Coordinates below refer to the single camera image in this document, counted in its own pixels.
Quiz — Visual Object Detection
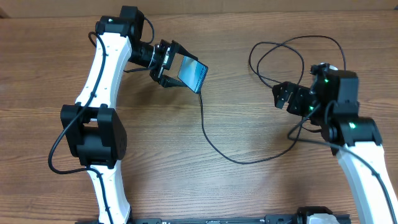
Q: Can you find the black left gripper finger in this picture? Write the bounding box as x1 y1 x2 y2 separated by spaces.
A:
159 75 186 88
169 40 198 62

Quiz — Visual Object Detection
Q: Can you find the blue Samsung smartphone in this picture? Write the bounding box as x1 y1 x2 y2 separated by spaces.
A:
178 56 208 94

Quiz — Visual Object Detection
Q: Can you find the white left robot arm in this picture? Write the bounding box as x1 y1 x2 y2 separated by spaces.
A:
60 6 208 223

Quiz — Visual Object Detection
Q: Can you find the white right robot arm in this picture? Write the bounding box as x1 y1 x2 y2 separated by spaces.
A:
272 63 397 223

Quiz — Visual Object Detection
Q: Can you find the black charging cable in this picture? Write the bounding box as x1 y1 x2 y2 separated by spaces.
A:
198 35 347 166

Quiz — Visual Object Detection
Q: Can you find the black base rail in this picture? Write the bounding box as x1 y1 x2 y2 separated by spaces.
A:
74 205 352 224

